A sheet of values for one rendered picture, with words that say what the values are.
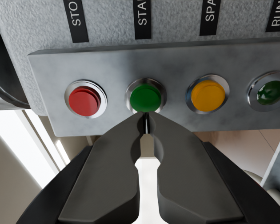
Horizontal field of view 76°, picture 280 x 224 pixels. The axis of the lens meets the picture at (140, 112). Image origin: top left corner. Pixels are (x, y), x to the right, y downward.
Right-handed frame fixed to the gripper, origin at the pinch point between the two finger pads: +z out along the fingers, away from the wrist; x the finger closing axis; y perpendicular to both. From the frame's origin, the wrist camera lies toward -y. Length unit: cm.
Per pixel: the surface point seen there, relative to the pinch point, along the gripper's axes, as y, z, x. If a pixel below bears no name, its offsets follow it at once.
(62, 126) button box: 2.7, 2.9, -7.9
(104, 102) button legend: 0.1, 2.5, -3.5
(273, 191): 36, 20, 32
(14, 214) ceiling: 311, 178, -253
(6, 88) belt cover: 0.2, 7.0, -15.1
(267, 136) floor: 138, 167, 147
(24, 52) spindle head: -3.8, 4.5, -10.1
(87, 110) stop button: 0.6, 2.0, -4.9
